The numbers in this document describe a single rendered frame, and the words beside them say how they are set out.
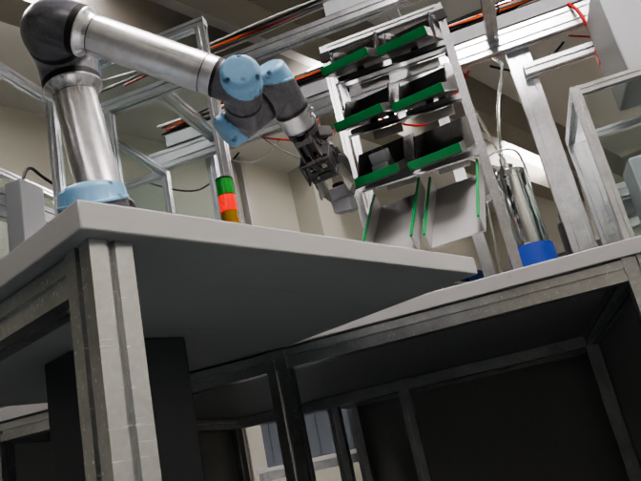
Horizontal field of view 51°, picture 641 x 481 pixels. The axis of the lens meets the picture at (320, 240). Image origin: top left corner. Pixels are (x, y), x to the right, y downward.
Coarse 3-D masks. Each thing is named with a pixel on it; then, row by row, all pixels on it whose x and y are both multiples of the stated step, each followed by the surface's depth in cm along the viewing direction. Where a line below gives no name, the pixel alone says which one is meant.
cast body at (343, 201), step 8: (336, 184) 156; (344, 184) 155; (336, 192) 155; (344, 192) 155; (336, 200) 154; (344, 200) 154; (352, 200) 155; (336, 208) 154; (344, 208) 154; (352, 208) 155
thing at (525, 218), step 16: (496, 176) 235; (512, 176) 232; (528, 176) 236; (512, 192) 231; (528, 192) 231; (512, 208) 230; (528, 208) 229; (512, 224) 229; (528, 224) 227; (544, 224) 230; (528, 240) 226
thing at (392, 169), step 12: (384, 144) 185; (396, 144) 184; (408, 144) 174; (360, 156) 177; (396, 156) 185; (408, 156) 170; (360, 168) 174; (384, 168) 158; (396, 168) 158; (360, 180) 161; (372, 180) 160
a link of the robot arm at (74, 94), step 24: (72, 24) 134; (48, 72) 132; (72, 72) 132; (96, 72) 136; (48, 96) 135; (72, 96) 132; (96, 96) 136; (72, 120) 130; (96, 120) 132; (72, 144) 129; (96, 144) 130; (72, 168) 129; (96, 168) 128
